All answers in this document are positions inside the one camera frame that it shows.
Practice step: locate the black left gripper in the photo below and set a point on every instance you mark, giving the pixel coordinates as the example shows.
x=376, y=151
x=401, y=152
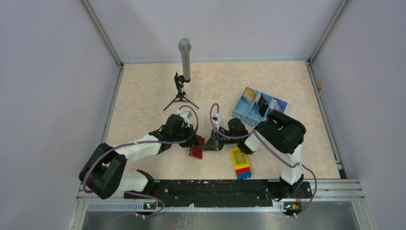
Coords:
x=193, y=142

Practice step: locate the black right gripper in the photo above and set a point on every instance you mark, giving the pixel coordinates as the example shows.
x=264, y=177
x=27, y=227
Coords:
x=213, y=143

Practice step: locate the red leather card holder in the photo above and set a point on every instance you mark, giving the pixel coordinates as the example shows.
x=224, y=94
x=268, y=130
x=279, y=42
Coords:
x=197, y=151

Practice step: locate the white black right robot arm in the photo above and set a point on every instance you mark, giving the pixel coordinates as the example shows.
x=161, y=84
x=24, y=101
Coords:
x=280, y=134

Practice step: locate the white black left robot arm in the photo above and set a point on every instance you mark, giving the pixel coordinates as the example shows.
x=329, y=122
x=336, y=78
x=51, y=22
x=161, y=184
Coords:
x=104, y=169

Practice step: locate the blue three-slot card box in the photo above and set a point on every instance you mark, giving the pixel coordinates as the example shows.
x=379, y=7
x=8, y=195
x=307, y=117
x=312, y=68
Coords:
x=253, y=106

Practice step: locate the yellow red blue toy block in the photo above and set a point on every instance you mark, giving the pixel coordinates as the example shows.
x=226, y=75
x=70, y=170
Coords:
x=241, y=164

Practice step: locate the black tripod stand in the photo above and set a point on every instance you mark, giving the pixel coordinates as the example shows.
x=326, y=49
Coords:
x=181, y=95

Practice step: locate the grey microphone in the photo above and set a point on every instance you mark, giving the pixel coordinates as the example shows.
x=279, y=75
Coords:
x=184, y=47

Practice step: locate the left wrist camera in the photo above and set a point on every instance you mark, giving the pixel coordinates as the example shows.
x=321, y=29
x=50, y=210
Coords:
x=186, y=115

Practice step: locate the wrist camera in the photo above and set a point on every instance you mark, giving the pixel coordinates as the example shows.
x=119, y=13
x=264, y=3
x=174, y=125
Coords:
x=186, y=115
x=216, y=120

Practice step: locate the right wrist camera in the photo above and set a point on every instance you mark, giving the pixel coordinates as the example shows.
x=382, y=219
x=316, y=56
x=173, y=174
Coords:
x=216, y=120

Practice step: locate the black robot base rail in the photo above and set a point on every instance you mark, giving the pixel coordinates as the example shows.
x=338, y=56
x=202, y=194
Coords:
x=225, y=193

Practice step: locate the small tan object on rail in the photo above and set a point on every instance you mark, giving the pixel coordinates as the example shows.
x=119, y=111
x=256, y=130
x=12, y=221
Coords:
x=318, y=85

